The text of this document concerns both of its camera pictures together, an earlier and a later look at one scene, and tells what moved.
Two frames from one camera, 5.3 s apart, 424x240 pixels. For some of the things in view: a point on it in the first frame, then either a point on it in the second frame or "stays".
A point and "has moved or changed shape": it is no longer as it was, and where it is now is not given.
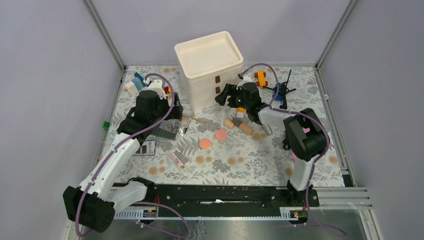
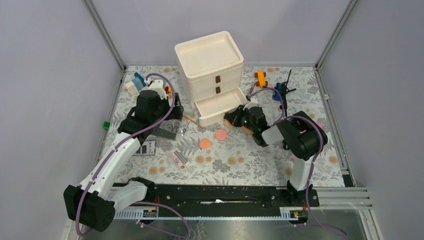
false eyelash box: (179, 158) stays
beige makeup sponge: (228, 123) stays
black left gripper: (176, 112) stays
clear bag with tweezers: (176, 125) stays
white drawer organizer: (206, 65) has moved or changed shape
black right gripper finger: (221, 98) to (236, 117)
